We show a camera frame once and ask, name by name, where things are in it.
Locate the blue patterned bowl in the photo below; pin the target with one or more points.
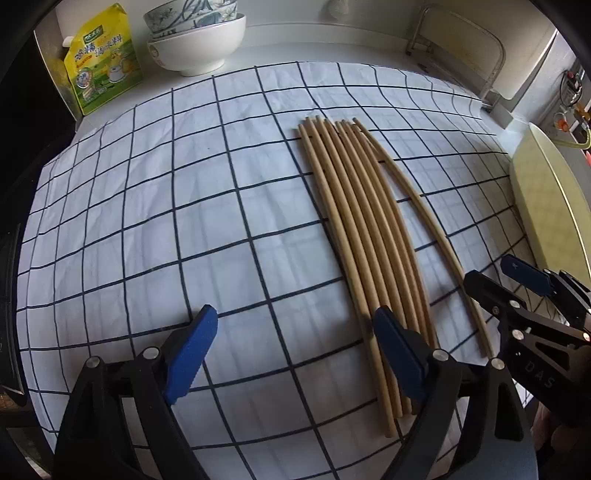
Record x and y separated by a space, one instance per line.
222 15
170 13

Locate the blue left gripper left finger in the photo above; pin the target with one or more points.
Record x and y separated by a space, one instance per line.
184 351

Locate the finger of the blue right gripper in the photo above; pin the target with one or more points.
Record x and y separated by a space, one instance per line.
529 276
490 295

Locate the upper blue patterned bowl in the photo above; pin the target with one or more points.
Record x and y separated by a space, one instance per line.
170 13

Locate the person's right hand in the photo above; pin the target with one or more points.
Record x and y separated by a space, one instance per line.
562 450

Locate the yellow seasoning pouch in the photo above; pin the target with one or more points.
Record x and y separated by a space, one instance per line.
101 61

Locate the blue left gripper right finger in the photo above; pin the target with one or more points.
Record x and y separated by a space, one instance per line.
405 350

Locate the large white bowl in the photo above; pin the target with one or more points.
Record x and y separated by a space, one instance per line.
198 51

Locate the gas valve with orange knob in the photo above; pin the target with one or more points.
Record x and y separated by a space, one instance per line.
565 120

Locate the white hanging brush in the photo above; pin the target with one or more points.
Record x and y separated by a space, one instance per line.
338 9

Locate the metal cutting board rack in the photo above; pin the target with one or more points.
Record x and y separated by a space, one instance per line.
478 49

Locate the white black checkered cloth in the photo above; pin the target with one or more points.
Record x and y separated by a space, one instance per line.
202 195

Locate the white round tray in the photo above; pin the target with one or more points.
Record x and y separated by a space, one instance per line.
552 205

